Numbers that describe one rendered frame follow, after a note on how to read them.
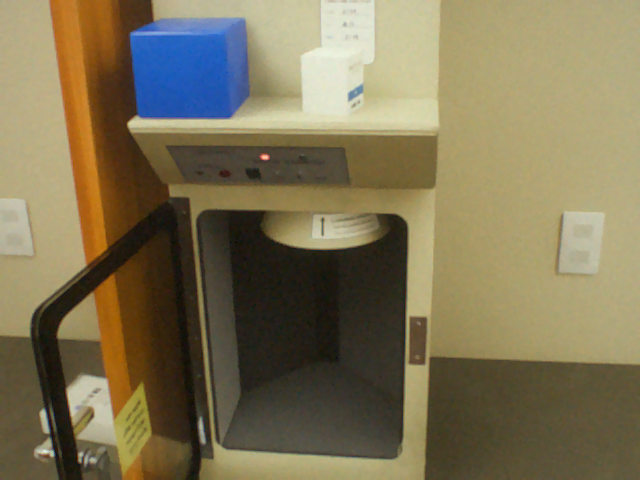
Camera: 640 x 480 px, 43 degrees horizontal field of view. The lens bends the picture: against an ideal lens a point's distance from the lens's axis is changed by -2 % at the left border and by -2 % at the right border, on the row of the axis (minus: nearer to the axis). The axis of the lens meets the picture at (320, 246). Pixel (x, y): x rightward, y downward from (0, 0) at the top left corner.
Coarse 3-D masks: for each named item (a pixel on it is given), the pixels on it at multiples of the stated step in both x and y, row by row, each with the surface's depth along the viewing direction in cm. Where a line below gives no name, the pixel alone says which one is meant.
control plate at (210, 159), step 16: (176, 160) 90; (192, 160) 90; (208, 160) 90; (224, 160) 89; (240, 160) 89; (256, 160) 89; (272, 160) 89; (288, 160) 88; (304, 160) 88; (320, 160) 88; (336, 160) 87; (192, 176) 94; (208, 176) 93; (240, 176) 93; (272, 176) 92; (288, 176) 92; (304, 176) 92; (336, 176) 91
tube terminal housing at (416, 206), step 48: (192, 0) 90; (240, 0) 89; (288, 0) 89; (384, 0) 87; (432, 0) 87; (288, 48) 91; (384, 48) 89; (432, 48) 89; (288, 96) 93; (384, 96) 92; (432, 96) 91; (192, 192) 99; (240, 192) 98; (288, 192) 98; (336, 192) 97; (384, 192) 96; (432, 192) 95; (432, 240) 98
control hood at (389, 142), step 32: (160, 128) 84; (192, 128) 84; (224, 128) 83; (256, 128) 83; (288, 128) 83; (320, 128) 82; (352, 128) 82; (384, 128) 81; (416, 128) 81; (160, 160) 91; (352, 160) 87; (384, 160) 87; (416, 160) 86
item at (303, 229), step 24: (264, 216) 108; (288, 216) 103; (312, 216) 101; (336, 216) 101; (360, 216) 102; (384, 216) 106; (288, 240) 103; (312, 240) 101; (336, 240) 101; (360, 240) 102
